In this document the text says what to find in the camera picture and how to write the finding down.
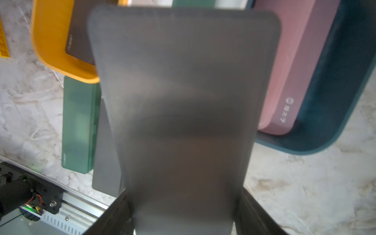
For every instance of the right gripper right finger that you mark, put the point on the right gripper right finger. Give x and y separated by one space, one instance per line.
251 219

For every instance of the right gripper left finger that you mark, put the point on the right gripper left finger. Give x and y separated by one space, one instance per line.
116 220

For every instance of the dark grey pencil case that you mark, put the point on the dark grey pencil case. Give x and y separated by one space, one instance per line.
107 173
183 90

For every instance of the light green pencil case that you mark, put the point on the light green pencil case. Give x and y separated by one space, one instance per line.
81 107

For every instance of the black pencil case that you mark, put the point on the black pencil case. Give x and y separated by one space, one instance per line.
78 44

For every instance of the pink pencil case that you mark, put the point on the pink pencil case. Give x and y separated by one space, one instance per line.
305 26

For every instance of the dark teal storage box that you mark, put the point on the dark teal storage box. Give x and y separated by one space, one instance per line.
343 70

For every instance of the yellow storage box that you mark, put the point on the yellow storage box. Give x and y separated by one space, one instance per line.
50 23

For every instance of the white storage box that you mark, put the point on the white storage box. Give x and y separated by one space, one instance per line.
167 3

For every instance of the yellow triangular block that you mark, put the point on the yellow triangular block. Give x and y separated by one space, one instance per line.
4 50

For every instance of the aluminium rail frame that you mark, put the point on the aluminium rail frame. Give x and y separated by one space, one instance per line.
63 201

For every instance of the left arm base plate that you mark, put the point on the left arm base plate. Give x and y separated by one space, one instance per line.
21 188

